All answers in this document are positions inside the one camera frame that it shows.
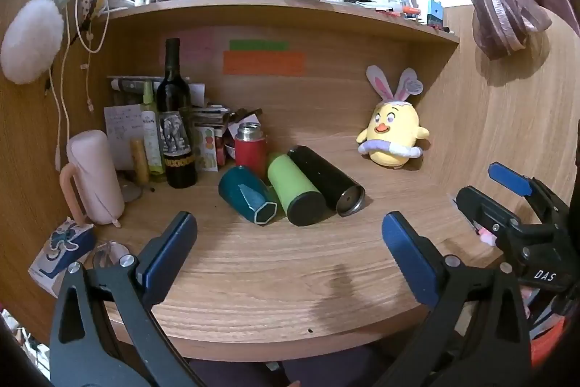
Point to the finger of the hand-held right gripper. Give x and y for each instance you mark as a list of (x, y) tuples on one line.
[(510, 179), (480, 205)]

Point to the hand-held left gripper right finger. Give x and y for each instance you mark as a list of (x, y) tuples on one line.
[(408, 255)]

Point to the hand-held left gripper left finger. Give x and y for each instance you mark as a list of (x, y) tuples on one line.
[(168, 251)]

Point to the teal faceted cup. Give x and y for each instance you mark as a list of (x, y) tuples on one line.
[(244, 192)]

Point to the black cup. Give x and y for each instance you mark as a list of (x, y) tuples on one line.
[(321, 174)]

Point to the green cup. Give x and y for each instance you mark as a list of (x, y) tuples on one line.
[(290, 183)]

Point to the red cloth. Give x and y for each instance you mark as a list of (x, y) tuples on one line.
[(546, 346)]

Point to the blue white tissue box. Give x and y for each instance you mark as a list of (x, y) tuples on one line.
[(68, 242)]

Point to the fruit sticker sheet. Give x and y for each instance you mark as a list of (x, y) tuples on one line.
[(206, 146)]

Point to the yellow chick plush toy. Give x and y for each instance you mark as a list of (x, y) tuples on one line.
[(394, 128)]

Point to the pale green bottle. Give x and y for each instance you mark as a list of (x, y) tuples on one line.
[(152, 128)]

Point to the red thermos bottle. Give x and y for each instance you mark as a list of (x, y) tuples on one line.
[(250, 153)]

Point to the white paper note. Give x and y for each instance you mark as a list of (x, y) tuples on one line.
[(120, 124)]

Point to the dark wine bottle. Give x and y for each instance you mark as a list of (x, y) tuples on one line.
[(174, 97)]

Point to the small blue box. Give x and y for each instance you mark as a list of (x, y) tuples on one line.
[(434, 11)]

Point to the pink sticky note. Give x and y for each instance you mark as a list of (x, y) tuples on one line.
[(199, 44)]

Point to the orange sticky note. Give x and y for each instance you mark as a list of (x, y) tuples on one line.
[(265, 63)]

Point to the green sticky note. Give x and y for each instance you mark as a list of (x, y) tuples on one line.
[(258, 45)]

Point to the white fluffy earmuffs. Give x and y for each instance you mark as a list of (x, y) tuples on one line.
[(31, 33)]

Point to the wooden shelf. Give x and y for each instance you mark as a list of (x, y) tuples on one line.
[(272, 4)]

